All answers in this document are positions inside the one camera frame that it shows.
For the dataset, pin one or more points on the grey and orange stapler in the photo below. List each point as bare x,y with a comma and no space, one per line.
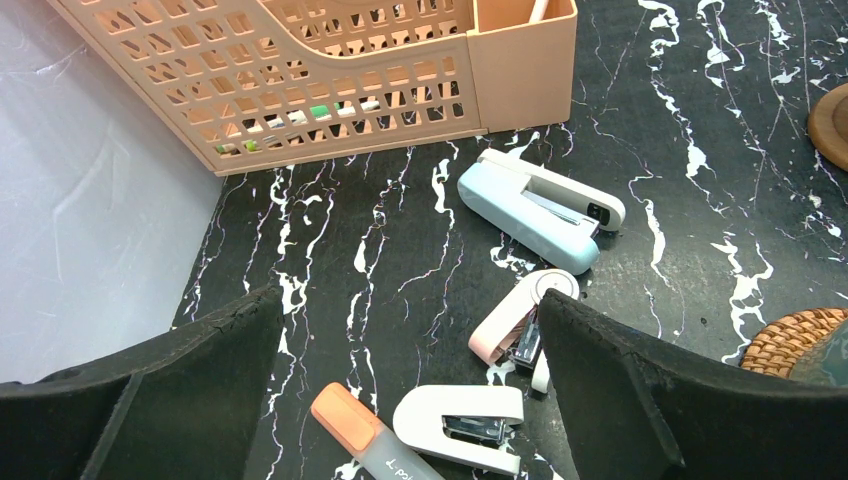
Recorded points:
373,444

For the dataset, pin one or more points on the white and pink stapler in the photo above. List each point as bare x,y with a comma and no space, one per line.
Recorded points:
512,329

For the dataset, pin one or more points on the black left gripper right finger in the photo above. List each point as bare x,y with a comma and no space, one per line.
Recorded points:
638,407

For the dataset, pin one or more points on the light wooden coaster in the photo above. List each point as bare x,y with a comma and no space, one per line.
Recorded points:
827,126

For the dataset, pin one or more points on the woven rattan coaster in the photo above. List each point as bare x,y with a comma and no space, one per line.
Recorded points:
777,349

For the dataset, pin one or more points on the large beige floral mug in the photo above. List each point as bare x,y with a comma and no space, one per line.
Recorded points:
825,363

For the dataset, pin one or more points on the orange plastic file organizer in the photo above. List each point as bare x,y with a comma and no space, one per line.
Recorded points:
251,85

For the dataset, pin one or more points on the light blue stapler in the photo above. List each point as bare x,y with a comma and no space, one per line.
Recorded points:
552,215

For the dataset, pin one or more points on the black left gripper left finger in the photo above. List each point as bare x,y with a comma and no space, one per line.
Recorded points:
182,405

